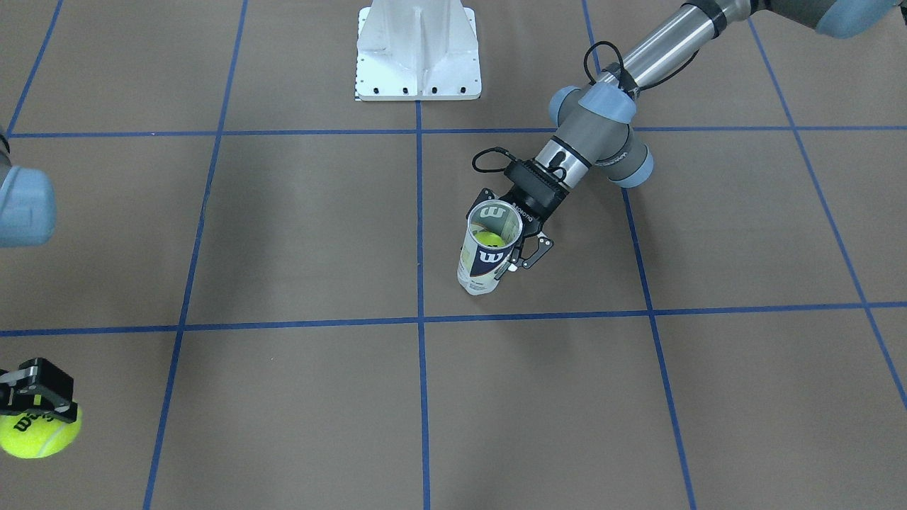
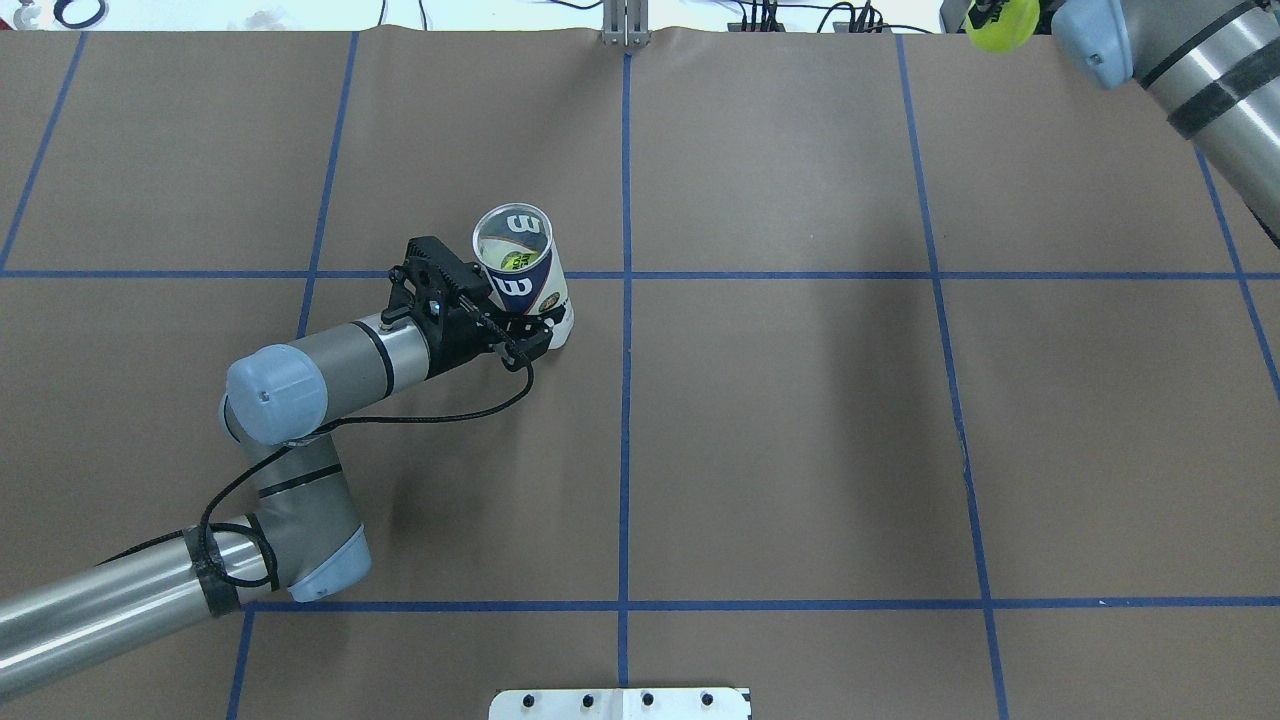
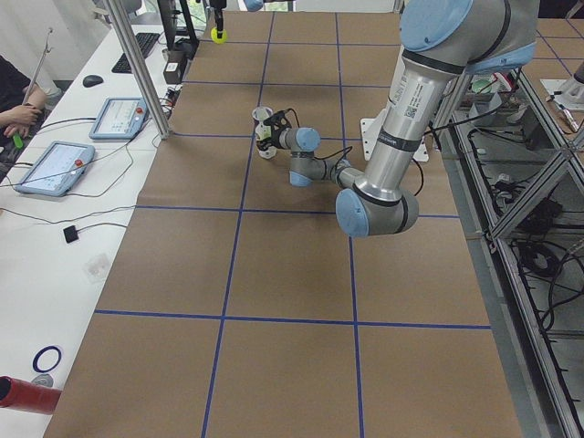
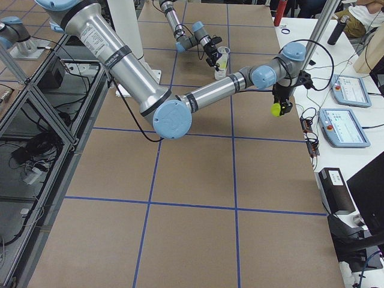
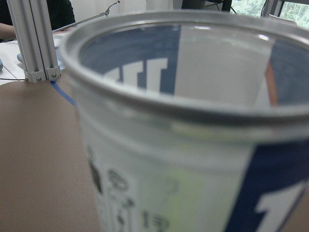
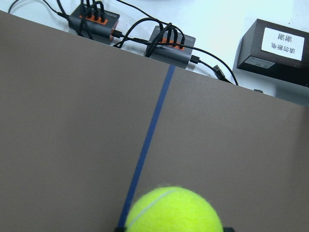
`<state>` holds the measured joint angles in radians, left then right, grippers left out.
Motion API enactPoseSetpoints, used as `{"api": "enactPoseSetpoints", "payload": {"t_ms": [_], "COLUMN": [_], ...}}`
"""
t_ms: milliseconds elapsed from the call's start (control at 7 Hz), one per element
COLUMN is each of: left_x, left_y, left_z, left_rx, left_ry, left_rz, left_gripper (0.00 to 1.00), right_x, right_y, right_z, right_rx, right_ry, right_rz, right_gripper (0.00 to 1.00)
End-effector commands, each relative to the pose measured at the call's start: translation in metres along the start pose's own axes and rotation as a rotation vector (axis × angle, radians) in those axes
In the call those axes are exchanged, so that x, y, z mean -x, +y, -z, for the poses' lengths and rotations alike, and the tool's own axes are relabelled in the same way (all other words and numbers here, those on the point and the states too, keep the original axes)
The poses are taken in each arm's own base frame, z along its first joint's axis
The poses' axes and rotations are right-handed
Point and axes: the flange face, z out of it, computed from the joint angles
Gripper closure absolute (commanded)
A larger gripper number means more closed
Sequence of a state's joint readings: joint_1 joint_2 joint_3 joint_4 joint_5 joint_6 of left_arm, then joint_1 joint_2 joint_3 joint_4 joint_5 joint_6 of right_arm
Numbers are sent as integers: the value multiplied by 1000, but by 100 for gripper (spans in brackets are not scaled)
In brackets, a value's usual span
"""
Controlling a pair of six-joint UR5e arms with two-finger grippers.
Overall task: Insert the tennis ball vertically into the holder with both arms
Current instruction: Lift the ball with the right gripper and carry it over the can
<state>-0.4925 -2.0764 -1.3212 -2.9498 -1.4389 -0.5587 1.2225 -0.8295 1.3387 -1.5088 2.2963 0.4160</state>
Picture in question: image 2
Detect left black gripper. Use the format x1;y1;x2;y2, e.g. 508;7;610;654
425;268;566;375

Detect yellow tennis ball Garros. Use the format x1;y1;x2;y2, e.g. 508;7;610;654
499;251;539;272

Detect clear tennis ball can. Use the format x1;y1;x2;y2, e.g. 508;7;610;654
471;202;575;350

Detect yellow Wilson tennis ball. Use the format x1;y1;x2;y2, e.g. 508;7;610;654
964;1;1042;54

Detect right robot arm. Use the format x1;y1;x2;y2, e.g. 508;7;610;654
1051;1;1279;242

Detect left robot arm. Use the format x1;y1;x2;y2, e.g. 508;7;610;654
3;277;620;719

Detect brown paper table cover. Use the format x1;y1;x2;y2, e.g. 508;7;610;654
3;28;1277;719

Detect black USB hub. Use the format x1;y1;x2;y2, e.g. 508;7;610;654
728;1;890;35

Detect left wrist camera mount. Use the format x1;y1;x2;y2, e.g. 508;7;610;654
380;236;481;327

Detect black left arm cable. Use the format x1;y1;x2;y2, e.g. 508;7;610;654
95;355;536;591

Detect aluminium frame post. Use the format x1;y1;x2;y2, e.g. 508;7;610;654
600;0;652;50

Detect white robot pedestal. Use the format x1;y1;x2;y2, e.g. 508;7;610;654
486;687;753;719

